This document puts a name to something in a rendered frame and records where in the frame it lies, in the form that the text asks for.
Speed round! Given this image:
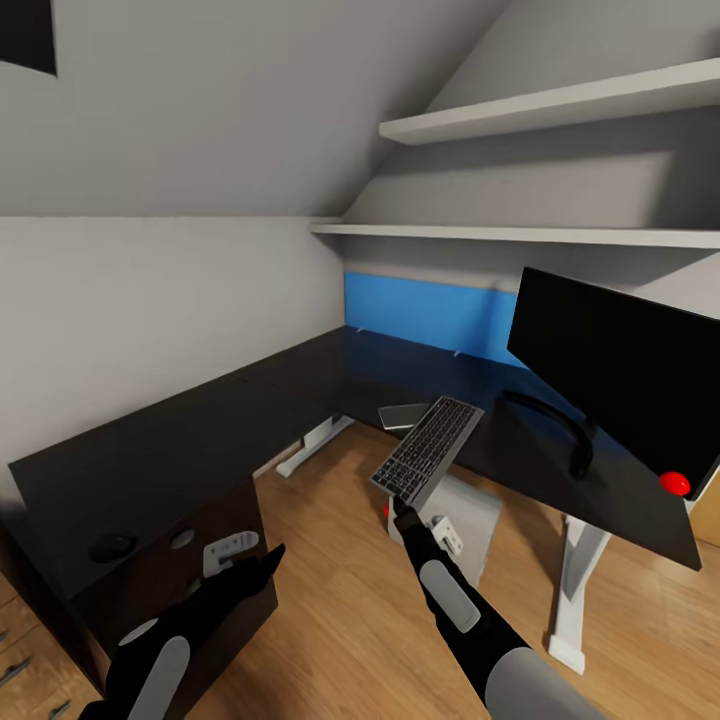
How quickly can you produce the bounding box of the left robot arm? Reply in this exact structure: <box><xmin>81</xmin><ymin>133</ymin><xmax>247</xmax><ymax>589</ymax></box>
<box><xmin>77</xmin><ymin>531</ymin><xmax>286</xmax><ymax>720</ymax></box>

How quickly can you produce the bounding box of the mouse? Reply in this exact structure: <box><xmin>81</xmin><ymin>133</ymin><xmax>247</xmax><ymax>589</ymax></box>
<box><xmin>86</xmin><ymin>530</ymin><xmax>135</xmax><ymax>560</ymax></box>

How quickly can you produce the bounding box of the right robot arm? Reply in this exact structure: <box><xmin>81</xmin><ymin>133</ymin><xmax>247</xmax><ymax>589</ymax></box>
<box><xmin>393</xmin><ymin>495</ymin><xmax>609</xmax><ymax>720</ymax></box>

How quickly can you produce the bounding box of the monitor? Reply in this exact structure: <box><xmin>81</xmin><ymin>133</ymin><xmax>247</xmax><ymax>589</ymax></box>
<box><xmin>503</xmin><ymin>267</ymin><xmax>720</xmax><ymax>501</ymax></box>

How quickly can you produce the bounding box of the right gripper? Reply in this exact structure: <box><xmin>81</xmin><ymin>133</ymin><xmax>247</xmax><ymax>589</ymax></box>
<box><xmin>393</xmin><ymin>495</ymin><xmax>437</xmax><ymax>557</ymax></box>

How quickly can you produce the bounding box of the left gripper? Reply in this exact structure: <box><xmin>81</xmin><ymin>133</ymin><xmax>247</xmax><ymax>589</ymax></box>
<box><xmin>195</xmin><ymin>544</ymin><xmax>286</xmax><ymax>629</ymax></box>

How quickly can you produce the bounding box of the notebook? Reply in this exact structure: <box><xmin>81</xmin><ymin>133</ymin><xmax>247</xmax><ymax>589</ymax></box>
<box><xmin>378</xmin><ymin>403</ymin><xmax>431</xmax><ymax>429</ymax></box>

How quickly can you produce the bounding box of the keyboard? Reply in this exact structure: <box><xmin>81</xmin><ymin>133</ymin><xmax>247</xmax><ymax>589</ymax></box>
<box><xmin>369</xmin><ymin>396</ymin><xmax>485</xmax><ymax>512</ymax></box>

